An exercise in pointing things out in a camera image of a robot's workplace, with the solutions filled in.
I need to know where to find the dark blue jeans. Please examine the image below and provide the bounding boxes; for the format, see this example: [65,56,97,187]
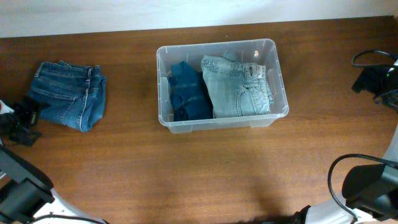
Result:
[28,61,107,133]

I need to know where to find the light blue jeans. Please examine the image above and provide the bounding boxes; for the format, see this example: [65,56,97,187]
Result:
[201,53,274,119]

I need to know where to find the teal garment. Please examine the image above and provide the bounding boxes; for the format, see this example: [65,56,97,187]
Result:
[168,62,213,121]

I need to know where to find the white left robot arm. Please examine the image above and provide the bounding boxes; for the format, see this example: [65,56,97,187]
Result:
[1,96,107,224]

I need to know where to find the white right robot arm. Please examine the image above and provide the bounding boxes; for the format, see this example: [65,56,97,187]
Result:
[289,63,397,223]

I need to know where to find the clear plastic storage bin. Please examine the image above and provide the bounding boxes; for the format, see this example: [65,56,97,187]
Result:
[156,39,289,134]

